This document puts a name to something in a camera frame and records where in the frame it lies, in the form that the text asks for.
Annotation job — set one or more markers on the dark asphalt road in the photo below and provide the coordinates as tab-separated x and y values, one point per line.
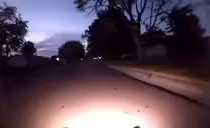
93	88

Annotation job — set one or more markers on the large dark tree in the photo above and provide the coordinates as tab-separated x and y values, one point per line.
109	36

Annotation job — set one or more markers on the round dark tree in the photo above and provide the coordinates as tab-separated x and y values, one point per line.
71	50

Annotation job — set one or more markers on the bare branched tree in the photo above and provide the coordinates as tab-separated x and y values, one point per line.
138	41

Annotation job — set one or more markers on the pale building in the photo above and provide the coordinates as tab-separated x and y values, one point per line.
155	51

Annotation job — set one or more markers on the robot's own part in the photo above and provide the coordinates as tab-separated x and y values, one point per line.
137	126

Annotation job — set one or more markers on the pale concrete kerb strip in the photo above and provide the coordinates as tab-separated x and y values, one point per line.
179	85

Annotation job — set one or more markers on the small dark tree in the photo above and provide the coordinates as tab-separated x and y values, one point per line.
28	48

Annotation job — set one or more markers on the dark grass verge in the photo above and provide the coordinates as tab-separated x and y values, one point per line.
189	68

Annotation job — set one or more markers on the dark leafy tree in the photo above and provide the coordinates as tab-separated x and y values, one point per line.
186	31
8	30

